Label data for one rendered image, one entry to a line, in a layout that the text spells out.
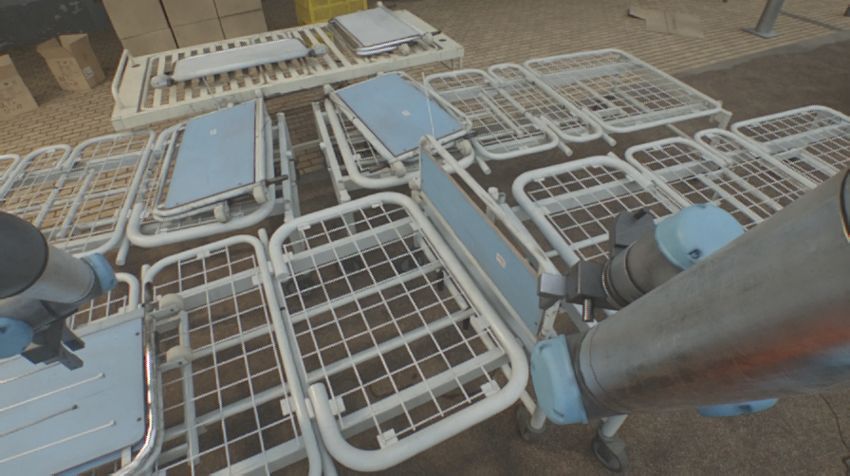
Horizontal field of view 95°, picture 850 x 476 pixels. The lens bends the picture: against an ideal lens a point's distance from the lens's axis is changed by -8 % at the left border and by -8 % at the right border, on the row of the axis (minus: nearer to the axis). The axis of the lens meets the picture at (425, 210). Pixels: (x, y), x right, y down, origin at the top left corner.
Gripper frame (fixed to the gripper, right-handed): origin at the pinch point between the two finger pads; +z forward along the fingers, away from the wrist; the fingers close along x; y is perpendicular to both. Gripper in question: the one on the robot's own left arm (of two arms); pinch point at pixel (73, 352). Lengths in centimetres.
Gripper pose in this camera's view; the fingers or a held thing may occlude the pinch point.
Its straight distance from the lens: 122.7
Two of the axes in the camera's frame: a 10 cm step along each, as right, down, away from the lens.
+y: -9.1, 2.9, -3.1
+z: -0.1, 7.0, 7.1
